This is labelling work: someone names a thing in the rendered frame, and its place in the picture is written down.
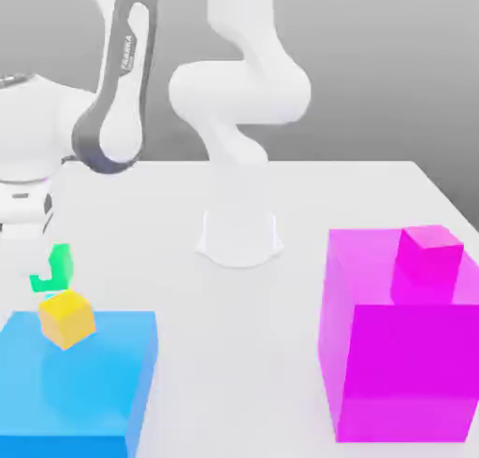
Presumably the small yellow cube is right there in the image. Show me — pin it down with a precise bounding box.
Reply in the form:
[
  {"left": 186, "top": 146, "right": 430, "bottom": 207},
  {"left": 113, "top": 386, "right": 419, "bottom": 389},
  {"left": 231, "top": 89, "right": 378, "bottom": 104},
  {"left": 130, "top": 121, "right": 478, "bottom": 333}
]
[{"left": 37, "top": 290, "right": 97, "bottom": 351}]

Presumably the large blue box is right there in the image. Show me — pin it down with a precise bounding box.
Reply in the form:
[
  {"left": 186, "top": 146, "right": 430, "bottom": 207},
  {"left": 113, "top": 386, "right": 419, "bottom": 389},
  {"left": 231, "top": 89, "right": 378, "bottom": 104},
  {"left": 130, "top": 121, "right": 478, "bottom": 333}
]
[{"left": 0, "top": 309, "right": 158, "bottom": 458}]

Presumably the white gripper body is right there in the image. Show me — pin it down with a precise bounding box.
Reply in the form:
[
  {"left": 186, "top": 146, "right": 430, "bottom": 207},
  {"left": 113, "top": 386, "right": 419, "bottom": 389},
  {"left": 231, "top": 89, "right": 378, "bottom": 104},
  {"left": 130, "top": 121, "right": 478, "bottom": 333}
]
[{"left": 0, "top": 183, "right": 53, "bottom": 278}]

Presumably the large magenta box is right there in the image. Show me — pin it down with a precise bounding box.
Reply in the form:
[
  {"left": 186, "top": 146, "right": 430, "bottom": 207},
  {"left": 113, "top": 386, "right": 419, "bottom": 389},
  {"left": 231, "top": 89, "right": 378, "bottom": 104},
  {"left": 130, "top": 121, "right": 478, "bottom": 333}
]
[{"left": 318, "top": 227, "right": 479, "bottom": 444}]

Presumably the small magenta cube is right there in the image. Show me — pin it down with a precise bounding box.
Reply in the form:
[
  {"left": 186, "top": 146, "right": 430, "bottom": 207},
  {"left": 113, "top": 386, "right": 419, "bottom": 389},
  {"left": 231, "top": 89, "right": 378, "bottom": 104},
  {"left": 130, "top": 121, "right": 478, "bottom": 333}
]
[{"left": 389, "top": 224, "right": 465, "bottom": 307}]

